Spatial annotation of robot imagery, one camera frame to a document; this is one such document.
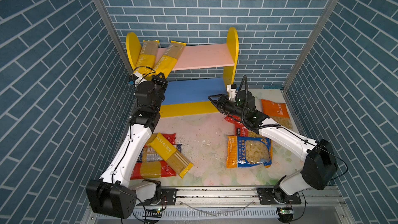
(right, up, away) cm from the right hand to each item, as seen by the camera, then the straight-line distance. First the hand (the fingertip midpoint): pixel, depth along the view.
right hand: (207, 97), depth 73 cm
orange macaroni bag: (+48, -9, +28) cm, 56 cm away
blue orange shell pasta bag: (+23, -29, +10) cm, 38 cm away
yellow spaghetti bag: (-19, -31, +9) cm, 38 cm away
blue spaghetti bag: (-30, -31, +11) cm, 45 cm away
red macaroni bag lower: (+20, -19, +18) cm, 33 cm away
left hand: (-19, +12, -5) cm, 23 cm away
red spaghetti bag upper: (-22, -23, +18) cm, 36 cm away
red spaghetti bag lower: (-29, -38, +7) cm, 48 cm away
